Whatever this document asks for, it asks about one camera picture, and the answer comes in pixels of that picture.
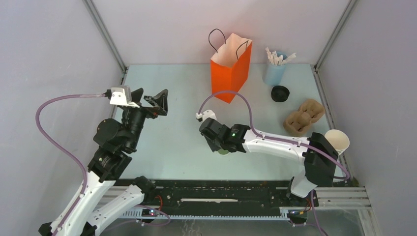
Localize green paper coffee cup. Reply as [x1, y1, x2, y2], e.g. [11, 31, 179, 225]
[217, 149, 230, 155]

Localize orange paper bag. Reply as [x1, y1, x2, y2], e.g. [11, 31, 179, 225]
[210, 33, 252, 103]

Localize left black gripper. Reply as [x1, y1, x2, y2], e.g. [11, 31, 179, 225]
[124, 88, 169, 149]

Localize purple cable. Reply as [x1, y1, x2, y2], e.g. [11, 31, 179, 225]
[197, 90, 351, 236]
[35, 93, 112, 236]

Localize brown cardboard cup carrier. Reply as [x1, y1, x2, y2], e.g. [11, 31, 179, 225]
[283, 99, 325, 137]

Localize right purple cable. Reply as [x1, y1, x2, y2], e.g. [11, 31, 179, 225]
[197, 90, 351, 236]

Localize stack of paper cups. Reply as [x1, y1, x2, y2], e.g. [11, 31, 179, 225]
[325, 129, 350, 156]

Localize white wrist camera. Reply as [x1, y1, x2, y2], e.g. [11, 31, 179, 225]
[104, 86, 141, 108]
[196, 110, 217, 122]

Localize light blue holder cup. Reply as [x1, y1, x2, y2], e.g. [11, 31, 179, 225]
[263, 52, 286, 86]

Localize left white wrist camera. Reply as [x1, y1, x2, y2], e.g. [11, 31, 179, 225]
[104, 86, 141, 108]

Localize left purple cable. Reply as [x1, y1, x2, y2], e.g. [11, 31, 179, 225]
[35, 93, 112, 236]

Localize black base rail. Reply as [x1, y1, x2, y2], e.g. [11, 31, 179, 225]
[94, 178, 372, 227]

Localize white wrapped stirrer sticks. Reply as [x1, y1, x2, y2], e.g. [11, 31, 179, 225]
[265, 47, 297, 66]

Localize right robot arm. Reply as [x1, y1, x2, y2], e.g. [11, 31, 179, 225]
[199, 118, 338, 206]

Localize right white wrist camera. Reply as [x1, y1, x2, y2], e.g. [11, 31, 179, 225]
[196, 110, 217, 122]

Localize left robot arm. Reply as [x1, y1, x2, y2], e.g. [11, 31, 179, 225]
[38, 86, 168, 236]

